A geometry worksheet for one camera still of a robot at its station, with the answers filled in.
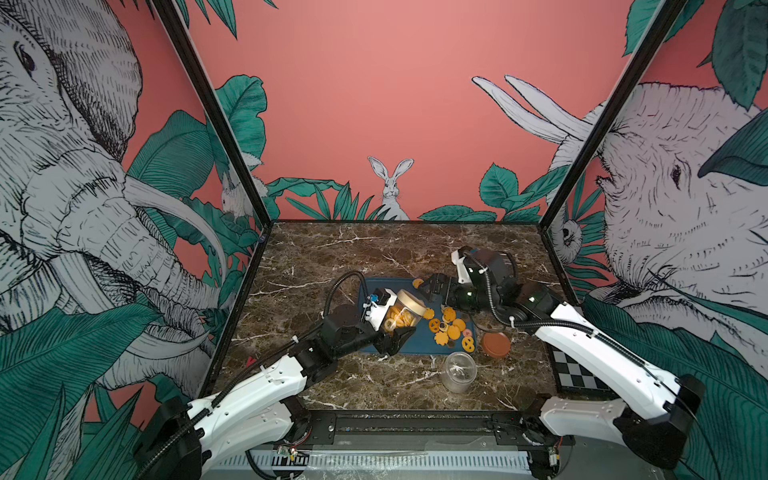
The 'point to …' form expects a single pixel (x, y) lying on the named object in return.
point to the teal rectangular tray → (441, 331)
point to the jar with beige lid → (406, 311)
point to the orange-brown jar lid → (496, 345)
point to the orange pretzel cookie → (434, 324)
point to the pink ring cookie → (467, 333)
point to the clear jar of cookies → (460, 370)
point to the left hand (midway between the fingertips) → (406, 316)
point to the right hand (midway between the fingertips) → (425, 289)
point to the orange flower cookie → (441, 338)
